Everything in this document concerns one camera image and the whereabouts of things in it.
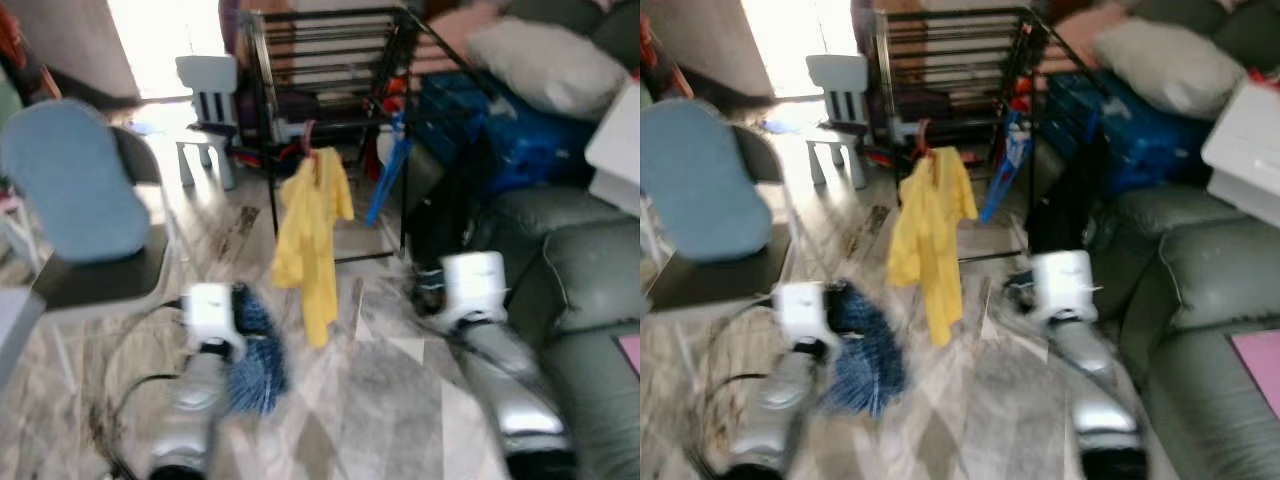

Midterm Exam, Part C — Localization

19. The white folding table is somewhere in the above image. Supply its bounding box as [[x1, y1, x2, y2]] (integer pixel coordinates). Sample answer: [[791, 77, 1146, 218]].
[[0, 285, 46, 386]]

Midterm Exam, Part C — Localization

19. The pink mat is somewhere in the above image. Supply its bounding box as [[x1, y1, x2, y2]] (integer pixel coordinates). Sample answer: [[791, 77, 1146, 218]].
[[612, 335, 640, 379], [1230, 330, 1280, 421]]

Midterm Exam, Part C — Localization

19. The beige pillow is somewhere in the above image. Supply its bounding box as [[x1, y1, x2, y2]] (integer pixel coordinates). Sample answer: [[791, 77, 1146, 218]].
[[1092, 18, 1251, 121], [467, 18, 631, 121]]

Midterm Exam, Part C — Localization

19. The white plastic child chair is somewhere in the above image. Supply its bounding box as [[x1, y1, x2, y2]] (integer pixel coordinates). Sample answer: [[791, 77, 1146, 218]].
[[175, 55, 241, 191], [805, 55, 871, 189]]

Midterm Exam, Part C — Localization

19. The blue storage box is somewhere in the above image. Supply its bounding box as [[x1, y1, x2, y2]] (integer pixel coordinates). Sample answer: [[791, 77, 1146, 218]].
[[1045, 70, 1226, 196], [415, 70, 601, 196]]

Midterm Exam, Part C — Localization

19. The dark green leather sofa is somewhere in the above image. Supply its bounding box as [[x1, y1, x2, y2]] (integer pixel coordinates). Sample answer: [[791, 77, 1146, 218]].
[[470, 0, 640, 480], [1090, 0, 1280, 480]]

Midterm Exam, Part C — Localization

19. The grey folding chair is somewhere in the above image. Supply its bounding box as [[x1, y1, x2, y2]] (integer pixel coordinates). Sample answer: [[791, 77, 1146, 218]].
[[30, 125, 183, 311], [650, 125, 801, 311]]

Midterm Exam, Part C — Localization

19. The blue chair cushion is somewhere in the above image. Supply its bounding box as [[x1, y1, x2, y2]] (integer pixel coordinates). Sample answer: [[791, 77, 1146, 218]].
[[0, 100, 151, 263], [640, 100, 791, 263]]

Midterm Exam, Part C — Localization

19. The white drawer cabinet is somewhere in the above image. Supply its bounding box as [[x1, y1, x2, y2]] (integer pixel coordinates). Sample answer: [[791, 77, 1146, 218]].
[[585, 80, 640, 216], [1200, 75, 1280, 231]]

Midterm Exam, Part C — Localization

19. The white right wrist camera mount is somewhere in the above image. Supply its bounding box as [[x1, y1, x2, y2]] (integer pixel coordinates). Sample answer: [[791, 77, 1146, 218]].
[[440, 252, 511, 323], [1030, 250, 1101, 321]]

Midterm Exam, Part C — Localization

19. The yellow shirt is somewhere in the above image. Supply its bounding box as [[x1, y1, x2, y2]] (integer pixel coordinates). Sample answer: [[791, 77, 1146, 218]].
[[272, 148, 356, 349], [888, 148, 979, 346]]

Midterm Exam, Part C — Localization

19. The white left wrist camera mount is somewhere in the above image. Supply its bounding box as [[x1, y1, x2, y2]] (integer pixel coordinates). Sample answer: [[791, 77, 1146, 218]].
[[775, 282, 841, 351], [183, 283, 246, 351]]

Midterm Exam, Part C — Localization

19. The black garment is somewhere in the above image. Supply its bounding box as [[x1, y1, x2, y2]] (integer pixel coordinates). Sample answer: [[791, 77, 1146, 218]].
[[405, 140, 491, 291], [1025, 140, 1111, 281]]

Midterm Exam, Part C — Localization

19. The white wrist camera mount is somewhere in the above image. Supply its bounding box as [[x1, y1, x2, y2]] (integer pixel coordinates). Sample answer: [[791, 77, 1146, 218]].
[[1030, 250, 1101, 321], [440, 252, 511, 323], [775, 282, 841, 351], [183, 283, 246, 351]]

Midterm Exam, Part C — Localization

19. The blue plaid shirt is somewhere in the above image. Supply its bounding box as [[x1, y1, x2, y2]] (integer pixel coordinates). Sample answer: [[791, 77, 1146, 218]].
[[228, 285, 291, 416], [825, 280, 909, 419]]

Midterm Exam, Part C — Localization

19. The black metal drying rack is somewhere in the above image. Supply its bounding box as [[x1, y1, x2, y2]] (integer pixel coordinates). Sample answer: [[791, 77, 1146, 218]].
[[240, 8, 501, 263], [865, 8, 1126, 263]]

